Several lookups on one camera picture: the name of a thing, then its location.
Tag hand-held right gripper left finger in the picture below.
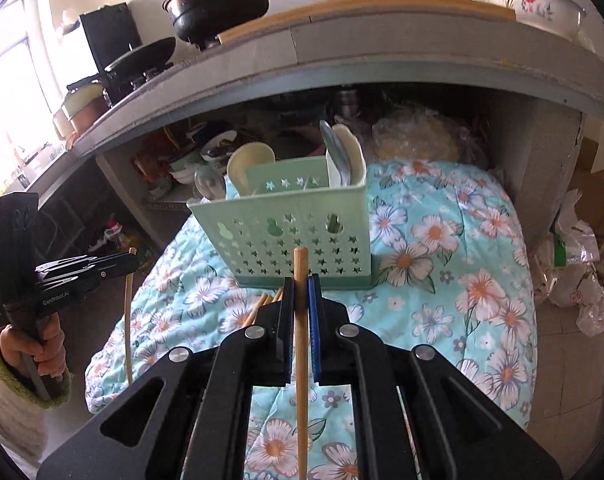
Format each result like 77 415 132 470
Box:
36 276 295 480

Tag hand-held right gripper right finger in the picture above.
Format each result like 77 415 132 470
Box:
308 274 565 480

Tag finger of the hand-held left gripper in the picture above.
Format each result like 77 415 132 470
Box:
34 252 139 280
36 276 108 293

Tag bundle of wooden chopsticks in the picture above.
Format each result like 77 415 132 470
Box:
239 287 285 328

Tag single wooden chopstick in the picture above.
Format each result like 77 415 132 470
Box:
124 247 138 387
293 247 310 478

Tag green plastic utensil holder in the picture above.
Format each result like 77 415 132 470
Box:
187 157 375 291

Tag small metal spoon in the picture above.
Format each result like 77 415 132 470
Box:
194 165 227 201

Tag cream plastic ladle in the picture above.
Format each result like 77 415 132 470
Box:
227 142 276 196

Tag large metal spoon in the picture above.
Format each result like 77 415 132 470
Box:
319 120 353 188

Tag white ceramic spoon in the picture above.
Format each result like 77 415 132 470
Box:
331 124 367 187

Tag person's left forearm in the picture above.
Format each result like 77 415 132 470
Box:
0 332 73 480

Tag person's left hand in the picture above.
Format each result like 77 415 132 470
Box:
0 317 67 378

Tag cooking oil bottle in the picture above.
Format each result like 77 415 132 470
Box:
89 215 138 261

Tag pile of dishes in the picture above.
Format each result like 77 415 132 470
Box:
134 120 243 201

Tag floral turquoise blanket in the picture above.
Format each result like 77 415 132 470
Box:
84 159 538 480

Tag brown pot with green lid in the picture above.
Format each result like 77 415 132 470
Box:
52 80 108 141

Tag bright window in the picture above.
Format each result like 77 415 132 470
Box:
0 0 58 196

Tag plastic bag of yellow food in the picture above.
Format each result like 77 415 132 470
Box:
372 105 465 163

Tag stacked steel pots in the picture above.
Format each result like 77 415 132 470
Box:
332 89 363 118

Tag black frying pan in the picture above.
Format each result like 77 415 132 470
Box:
103 36 177 81

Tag black box appliance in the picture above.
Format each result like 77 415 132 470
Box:
79 2 144 73

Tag white plastic bags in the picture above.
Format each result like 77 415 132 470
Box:
532 190 604 336

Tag black cooking pot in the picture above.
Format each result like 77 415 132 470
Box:
162 0 273 46

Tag grey concrete counter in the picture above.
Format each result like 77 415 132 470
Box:
12 7 604 256

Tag wooden cutting board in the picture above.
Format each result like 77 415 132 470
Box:
217 0 517 46

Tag cardboard box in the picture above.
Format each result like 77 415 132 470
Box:
572 135 604 241

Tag floral enamel basin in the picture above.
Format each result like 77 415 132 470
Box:
464 0 587 41

